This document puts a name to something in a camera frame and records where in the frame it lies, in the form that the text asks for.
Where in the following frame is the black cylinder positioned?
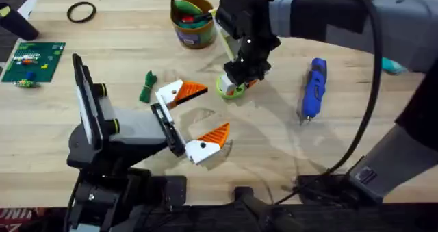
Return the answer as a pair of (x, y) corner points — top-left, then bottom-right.
(0, 2), (40, 42)

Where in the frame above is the black rail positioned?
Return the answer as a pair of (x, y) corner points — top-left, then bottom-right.
(66, 186), (438, 232)

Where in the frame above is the black rubber ring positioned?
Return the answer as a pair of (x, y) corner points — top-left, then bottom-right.
(66, 1), (98, 24)

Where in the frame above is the small multicoloured toy block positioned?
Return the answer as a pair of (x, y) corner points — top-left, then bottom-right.
(13, 78), (41, 89)

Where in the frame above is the thick black cable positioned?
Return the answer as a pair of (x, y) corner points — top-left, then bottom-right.
(272, 0), (384, 206)

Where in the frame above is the green board with blocks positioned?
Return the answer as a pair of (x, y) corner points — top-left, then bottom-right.
(0, 41), (66, 84)

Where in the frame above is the blue electric screwdriver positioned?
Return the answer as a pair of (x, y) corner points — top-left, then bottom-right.
(296, 57), (329, 126)

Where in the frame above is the teal object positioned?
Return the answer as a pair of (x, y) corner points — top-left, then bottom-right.
(381, 56), (409, 76)

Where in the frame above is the red and white printed sheet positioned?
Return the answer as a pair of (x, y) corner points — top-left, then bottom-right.
(0, 207), (46, 232)

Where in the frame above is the white paper sheet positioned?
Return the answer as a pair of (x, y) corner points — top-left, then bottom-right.
(16, 0), (52, 21)

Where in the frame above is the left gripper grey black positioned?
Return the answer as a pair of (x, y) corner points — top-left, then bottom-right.
(92, 79), (231, 166)

